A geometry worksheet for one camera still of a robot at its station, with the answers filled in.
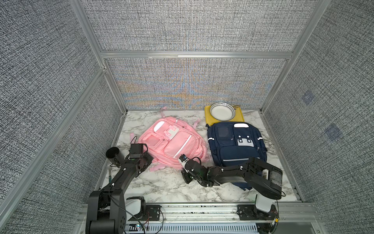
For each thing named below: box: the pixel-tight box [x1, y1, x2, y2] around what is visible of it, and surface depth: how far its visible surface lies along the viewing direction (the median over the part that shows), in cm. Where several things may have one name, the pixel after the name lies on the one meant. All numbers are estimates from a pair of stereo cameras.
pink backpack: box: [130, 106, 210, 172], surface depth 96 cm
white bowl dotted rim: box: [209, 102, 236, 121], surface depth 119 cm
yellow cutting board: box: [204, 105, 245, 126], surface depth 116 cm
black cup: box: [105, 146, 125, 164], surface depth 88 cm
